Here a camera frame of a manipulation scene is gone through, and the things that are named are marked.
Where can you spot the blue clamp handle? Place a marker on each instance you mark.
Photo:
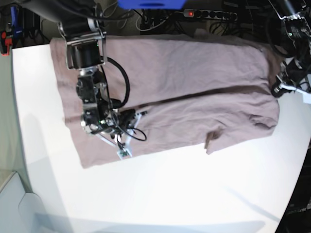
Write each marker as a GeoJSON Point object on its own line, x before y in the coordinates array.
{"type": "Point", "coordinates": [13, 12]}

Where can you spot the black power strip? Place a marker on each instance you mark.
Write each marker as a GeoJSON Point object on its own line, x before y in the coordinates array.
{"type": "Point", "coordinates": [210, 14]}

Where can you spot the mauve pink t-shirt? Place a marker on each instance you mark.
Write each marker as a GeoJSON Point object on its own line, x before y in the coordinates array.
{"type": "Point", "coordinates": [209, 90]}

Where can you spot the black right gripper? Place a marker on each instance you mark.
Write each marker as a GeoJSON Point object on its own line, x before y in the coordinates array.
{"type": "Point", "coordinates": [94, 121]}

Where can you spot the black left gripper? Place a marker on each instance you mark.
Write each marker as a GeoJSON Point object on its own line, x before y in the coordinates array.
{"type": "Point", "coordinates": [292, 76]}

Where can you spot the red and black clamp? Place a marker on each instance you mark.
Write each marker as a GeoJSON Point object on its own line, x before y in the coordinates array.
{"type": "Point", "coordinates": [5, 43]}

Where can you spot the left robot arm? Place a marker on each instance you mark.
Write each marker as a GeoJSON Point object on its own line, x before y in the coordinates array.
{"type": "Point", "coordinates": [295, 16]}

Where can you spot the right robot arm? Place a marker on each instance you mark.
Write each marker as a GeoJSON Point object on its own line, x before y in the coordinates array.
{"type": "Point", "coordinates": [80, 23]}

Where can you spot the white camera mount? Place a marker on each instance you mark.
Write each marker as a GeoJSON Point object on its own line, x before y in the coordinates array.
{"type": "Point", "coordinates": [122, 142]}
{"type": "Point", "coordinates": [306, 95]}

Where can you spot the blue plastic box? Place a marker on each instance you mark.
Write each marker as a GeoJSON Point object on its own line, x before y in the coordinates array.
{"type": "Point", "coordinates": [151, 4]}

